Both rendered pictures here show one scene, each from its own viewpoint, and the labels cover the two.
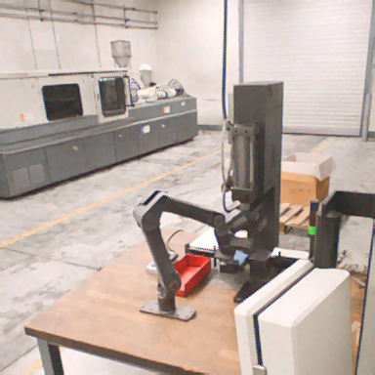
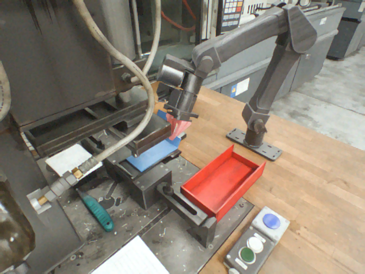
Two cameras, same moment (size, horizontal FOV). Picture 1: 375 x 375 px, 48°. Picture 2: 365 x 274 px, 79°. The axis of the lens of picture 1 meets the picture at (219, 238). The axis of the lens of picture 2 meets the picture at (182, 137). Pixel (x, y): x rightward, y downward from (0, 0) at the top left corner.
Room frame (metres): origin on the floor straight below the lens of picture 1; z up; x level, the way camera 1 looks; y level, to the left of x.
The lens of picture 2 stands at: (1.99, 0.18, 1.43)
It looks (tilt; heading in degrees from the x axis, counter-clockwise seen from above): 38 degrees down; 202
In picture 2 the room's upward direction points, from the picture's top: straight up
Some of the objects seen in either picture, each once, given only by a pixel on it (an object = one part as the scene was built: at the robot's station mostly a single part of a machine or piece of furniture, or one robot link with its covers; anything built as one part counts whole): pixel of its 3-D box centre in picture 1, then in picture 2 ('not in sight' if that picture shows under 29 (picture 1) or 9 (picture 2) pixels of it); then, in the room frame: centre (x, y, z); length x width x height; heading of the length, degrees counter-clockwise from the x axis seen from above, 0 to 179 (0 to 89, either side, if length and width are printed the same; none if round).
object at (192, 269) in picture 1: (186, 273); (224, 179); (1.54, 0.14, 0.93); 0.25 x 0.12 x 0.06; 157
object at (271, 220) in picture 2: not in sight; (271, 222); (1.63, 0.28, 0.93); 0.04 x 0.04 x 0.02
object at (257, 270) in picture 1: (245, 263); (137, 172); (1.62, -0.11, 0.94); 0.20 x 0.10 x 0.07; 67
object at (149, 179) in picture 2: (245, 254); (134, 162); (1.62, -0.11, 0.98); 0.20 x 0.10 x 0.01; 67
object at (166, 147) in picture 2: (236, 254); (154, 148); (1.57, -0.07, 1.00); 0.15 x 0.07 x 0.03; 158
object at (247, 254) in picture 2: not in sight; (246, 255); (1.73, 0.23, 0.93); 0.03 x 0.03 x 0.02
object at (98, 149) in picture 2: (288, 264); (96, 146); (1.57, -0.28, 0.95); 0.15 x 0.03 x 0.10; 67
